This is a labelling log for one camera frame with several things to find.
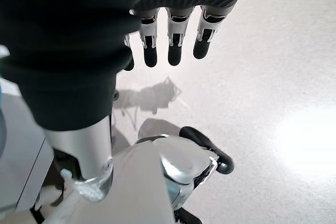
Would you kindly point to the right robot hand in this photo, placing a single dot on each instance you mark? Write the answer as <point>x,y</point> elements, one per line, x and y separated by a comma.
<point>65,37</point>

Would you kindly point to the black robot right foot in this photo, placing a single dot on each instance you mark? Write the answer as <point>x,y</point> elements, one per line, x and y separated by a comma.
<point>210,150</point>

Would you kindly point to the black robot foot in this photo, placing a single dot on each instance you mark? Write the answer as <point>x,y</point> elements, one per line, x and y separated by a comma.
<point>189,216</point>
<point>210,150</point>

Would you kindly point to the black robot left foot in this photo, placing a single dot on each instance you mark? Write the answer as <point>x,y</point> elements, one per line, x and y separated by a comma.
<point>189,216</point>

